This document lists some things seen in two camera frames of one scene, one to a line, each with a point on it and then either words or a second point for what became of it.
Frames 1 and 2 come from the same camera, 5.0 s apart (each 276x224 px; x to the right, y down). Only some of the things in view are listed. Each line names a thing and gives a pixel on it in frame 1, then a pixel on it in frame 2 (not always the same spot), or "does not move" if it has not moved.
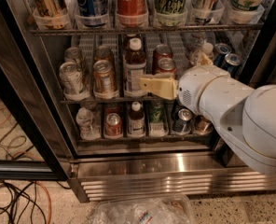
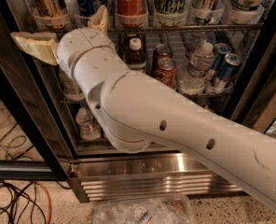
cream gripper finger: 205,61 -> 100,20
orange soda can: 50,6 does not move
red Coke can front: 166,65 does not move
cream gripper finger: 165,87 -> 41,45
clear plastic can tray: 51,18 does not move
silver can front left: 73,82 does not move
